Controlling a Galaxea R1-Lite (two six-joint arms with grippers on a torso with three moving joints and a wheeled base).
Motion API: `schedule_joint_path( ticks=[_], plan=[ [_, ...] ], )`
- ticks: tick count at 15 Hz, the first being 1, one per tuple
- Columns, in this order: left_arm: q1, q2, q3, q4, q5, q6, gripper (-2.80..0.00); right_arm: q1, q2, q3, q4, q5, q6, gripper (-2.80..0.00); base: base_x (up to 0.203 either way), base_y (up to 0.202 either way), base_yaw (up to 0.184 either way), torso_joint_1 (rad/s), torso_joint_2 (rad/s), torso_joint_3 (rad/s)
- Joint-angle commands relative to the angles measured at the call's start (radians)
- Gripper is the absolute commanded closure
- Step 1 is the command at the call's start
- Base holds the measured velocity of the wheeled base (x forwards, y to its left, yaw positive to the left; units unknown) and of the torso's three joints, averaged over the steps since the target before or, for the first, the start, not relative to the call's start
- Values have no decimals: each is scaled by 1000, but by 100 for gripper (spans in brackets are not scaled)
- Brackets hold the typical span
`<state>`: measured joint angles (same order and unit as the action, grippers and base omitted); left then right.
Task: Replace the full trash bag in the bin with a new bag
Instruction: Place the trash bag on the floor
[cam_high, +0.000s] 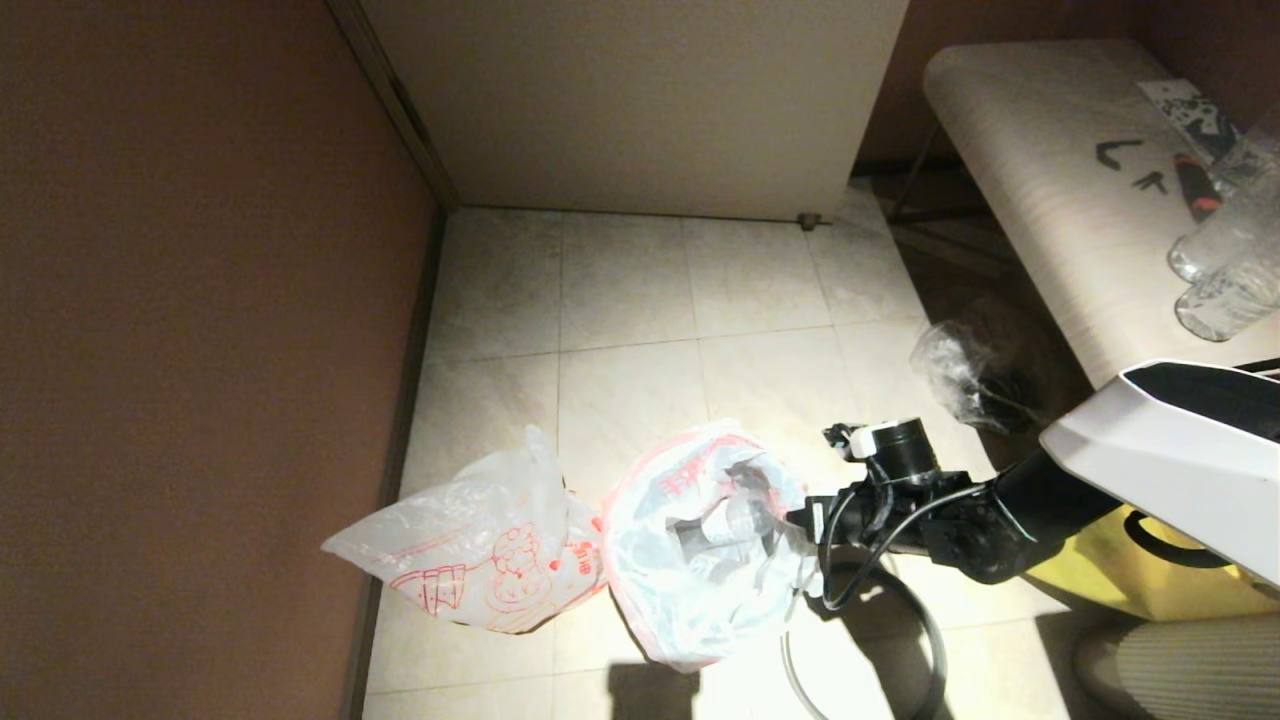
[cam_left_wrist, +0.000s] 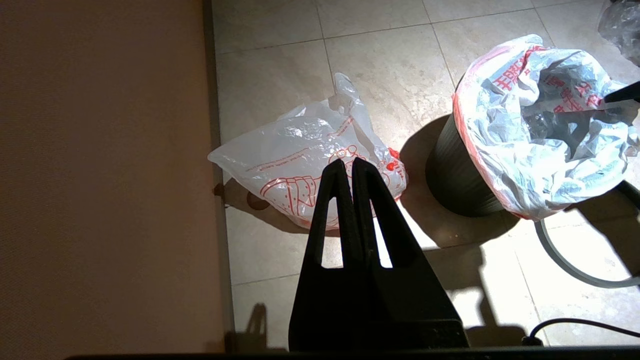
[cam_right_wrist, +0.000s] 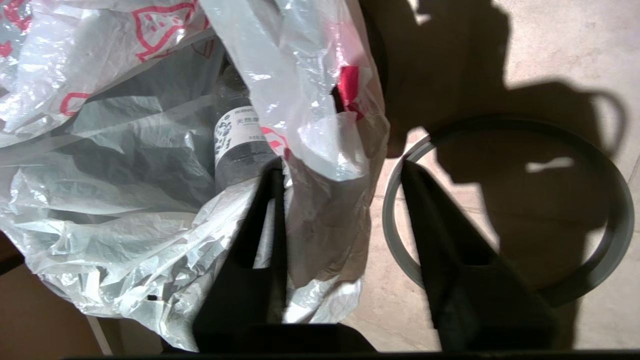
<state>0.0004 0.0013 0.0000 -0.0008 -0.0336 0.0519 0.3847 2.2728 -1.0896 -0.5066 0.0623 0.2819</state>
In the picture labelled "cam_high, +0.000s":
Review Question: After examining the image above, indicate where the clear red-print plastic bag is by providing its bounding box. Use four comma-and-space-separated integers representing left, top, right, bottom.
322, 426, 609, 635

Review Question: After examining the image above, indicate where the black and red marker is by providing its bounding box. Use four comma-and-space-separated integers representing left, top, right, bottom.
1170, 153, 1222, 223

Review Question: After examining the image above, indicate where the white cabinet panel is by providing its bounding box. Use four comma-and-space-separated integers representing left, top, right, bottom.
358, 0, 909, 225

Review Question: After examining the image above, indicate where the light wood-grain table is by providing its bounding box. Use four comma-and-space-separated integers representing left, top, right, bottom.
922, 40, 1280, 391

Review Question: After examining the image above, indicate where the grey bin ring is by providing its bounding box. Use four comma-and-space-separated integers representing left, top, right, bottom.
780, 560, 949, 720

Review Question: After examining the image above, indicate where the dark metal table leg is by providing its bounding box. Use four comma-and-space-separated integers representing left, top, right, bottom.
885, 125, 946, 226

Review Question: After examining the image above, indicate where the ribbed beige cushion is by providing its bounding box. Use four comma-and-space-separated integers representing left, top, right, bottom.
1075, 615, 1280, 720

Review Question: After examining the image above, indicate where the yellow tote bag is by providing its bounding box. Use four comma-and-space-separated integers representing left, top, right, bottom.
1028, 505, 1280, 623

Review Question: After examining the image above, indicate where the crumpled clear plastic wrap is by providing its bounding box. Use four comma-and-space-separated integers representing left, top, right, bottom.
908, 322, 1041, 436

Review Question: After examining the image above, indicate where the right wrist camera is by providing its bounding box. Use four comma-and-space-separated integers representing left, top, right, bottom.
823, 418, 943, 486

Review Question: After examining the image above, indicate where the used white bin liner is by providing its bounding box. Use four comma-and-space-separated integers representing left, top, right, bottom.
600, 420, 827, 673

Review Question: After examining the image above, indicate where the printed white card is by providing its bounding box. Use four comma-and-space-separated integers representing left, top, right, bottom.
1135, 78, 1241, 161

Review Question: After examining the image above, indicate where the black elbow cable loop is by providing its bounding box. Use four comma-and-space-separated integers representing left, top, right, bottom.
1123, 508, 1239, 571

